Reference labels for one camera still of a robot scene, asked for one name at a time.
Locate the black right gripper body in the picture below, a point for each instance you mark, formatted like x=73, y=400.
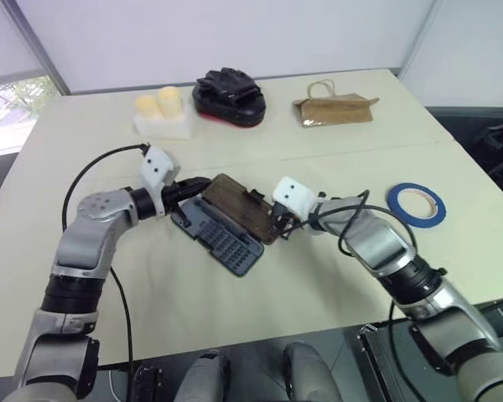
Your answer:
x=284, y=217

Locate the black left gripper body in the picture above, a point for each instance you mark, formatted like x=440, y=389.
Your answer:
x=177, y=197

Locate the dark screwdriver bit case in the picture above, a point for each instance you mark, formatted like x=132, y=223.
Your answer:
x=230, y=226

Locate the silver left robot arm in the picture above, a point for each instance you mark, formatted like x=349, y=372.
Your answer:
x=90, y=234

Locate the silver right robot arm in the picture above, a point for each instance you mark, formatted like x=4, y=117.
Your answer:
x=381, y=238

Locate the white foam holder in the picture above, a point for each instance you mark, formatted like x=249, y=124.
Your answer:
x=167, y=125

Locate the tall pale yellow cylinder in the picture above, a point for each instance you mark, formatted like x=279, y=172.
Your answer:
x=169, y=102

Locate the black boxing pad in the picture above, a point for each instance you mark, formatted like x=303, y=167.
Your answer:
x=230, y=100

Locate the short pale yellow cylinder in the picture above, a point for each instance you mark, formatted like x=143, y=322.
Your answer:
x=147, y=107

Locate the brown paper bag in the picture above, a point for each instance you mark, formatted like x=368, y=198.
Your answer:
x=335, y=112

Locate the blue tape roll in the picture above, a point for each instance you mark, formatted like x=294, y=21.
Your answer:
x=419, y=218

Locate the grey rounded shape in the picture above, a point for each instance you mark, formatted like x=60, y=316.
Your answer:
x=205, y=379
x=310, y=374

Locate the black floor box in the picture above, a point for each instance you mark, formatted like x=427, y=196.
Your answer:
x=385, y=368

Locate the black ribbed block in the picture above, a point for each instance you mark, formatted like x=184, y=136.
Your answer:
x=147, y=385

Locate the black equipment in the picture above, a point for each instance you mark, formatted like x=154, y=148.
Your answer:
x=496, y=144

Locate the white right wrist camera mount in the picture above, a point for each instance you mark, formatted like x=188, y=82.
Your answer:
x=293, y=194

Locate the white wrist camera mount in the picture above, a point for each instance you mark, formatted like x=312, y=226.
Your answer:
x=156, y=164
x=293, y=194

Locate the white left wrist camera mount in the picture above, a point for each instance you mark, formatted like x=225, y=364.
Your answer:
x=156, y=164

